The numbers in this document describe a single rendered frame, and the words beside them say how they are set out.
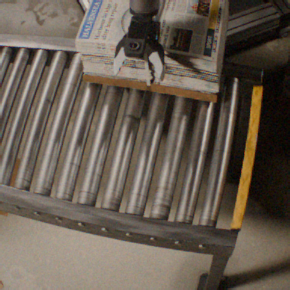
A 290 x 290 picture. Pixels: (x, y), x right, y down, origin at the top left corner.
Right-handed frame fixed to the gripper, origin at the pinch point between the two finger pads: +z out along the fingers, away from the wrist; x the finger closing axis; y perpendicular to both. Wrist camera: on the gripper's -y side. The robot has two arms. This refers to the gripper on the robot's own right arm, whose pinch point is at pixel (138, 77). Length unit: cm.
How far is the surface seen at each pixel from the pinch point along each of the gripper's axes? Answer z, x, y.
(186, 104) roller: 15.6, -10.8, 15.0
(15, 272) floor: 108, 51, 14
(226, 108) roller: 14.9, -21.9, 15.8
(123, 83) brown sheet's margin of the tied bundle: 11.7, 6.8, 14.4
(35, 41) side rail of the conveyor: 8.0, 39.2, 27.5
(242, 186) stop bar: 24.3, -30.2, -4.8
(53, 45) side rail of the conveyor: 8.6, 32.4, 26.5
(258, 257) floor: 95, -45, 37
